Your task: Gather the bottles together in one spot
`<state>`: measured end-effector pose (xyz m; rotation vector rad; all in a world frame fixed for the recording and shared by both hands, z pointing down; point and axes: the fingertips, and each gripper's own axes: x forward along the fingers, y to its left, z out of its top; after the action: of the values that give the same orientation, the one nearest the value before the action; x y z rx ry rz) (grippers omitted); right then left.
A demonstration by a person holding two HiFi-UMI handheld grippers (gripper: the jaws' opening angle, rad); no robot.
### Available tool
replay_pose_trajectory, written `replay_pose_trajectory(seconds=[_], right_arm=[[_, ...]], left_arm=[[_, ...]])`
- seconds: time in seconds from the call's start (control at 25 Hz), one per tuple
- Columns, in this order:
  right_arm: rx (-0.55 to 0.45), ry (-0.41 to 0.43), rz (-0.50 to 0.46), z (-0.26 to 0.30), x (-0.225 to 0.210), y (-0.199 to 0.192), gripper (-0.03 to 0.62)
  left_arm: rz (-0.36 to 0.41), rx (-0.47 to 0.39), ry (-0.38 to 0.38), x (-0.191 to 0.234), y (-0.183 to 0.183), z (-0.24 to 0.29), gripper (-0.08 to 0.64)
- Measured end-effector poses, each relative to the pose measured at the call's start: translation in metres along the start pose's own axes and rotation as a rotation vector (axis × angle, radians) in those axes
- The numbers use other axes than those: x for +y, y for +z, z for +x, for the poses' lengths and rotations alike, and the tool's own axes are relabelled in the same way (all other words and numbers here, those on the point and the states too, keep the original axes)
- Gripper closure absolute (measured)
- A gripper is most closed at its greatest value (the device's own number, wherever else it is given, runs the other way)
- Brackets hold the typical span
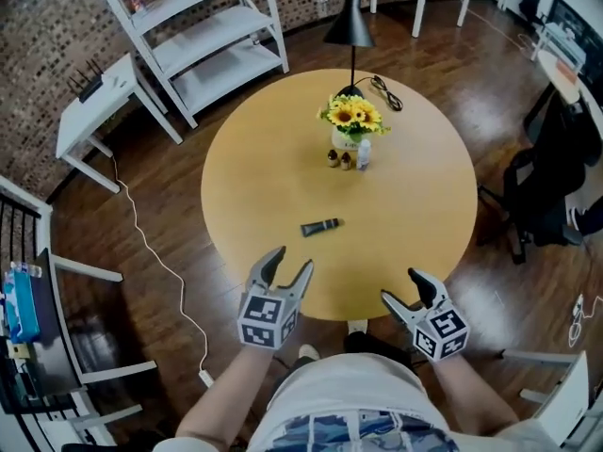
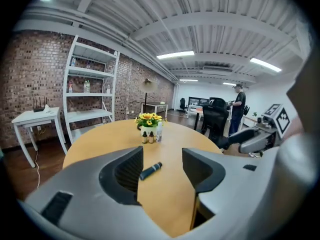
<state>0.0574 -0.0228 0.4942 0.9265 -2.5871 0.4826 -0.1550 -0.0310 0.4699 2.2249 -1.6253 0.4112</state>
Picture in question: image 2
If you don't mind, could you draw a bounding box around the black desk lamp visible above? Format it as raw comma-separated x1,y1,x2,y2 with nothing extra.
139,78,159,121

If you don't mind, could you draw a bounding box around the white shelf unit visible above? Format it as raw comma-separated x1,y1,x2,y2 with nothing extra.
62,35,121,145

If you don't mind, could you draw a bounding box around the white tube with purple label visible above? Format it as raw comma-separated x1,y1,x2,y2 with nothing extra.
156,121,164,143

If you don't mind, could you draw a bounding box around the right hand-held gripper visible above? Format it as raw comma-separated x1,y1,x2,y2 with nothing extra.
220,103,292,155

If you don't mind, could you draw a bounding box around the white floor cable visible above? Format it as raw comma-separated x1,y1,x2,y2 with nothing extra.
33,150,41,189

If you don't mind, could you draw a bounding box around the white side table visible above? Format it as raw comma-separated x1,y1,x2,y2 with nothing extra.
11,106,68,169

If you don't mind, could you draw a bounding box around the ceiling air conditioner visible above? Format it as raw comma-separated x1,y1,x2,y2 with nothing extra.
202,65,233,74

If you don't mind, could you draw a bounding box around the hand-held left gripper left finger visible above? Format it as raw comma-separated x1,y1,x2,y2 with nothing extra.
24,145,173,240

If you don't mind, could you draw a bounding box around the person's right forearm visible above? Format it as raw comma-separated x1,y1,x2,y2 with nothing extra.
284,116,305,141

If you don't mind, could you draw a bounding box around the dark top white table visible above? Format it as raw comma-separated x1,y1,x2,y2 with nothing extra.
140,101,169,121

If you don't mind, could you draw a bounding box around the black monitor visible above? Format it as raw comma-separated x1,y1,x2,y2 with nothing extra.
187,96,211,107

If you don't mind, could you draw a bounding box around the black mesh office chair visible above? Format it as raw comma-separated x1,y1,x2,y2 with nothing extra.
199,96,231,150

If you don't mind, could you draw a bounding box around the black cosmetic tube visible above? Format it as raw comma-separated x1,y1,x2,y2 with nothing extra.
139,161,163,181

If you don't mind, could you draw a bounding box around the sunflower bouquet in white pot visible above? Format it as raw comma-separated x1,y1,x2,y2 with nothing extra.
134,112,167,136

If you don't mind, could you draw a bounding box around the white monitor desk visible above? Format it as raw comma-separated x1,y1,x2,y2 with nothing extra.
186,104,201,119

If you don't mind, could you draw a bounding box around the white desk wooden top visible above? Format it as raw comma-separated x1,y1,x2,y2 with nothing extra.
239,113,263,132

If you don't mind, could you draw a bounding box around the black router with antennas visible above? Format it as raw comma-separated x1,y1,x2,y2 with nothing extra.
32,96,50,113

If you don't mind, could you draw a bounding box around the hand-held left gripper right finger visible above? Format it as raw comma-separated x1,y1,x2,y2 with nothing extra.
181,147,281,225

